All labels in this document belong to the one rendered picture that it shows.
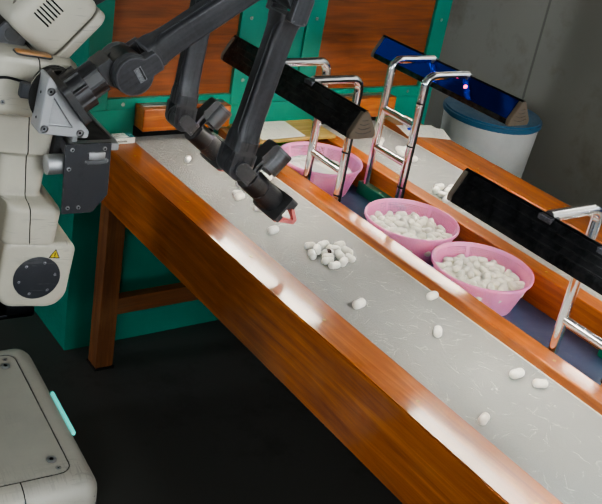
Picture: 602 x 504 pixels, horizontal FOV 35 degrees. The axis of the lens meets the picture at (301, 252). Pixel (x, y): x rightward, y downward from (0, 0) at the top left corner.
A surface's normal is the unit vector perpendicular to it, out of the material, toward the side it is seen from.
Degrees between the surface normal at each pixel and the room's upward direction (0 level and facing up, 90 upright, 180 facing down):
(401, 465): 90
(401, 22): 90
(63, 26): 90
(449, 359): 0
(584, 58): 90
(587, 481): 0
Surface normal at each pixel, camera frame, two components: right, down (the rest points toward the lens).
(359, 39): 0.56, 0.45
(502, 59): -0.85, 0.10
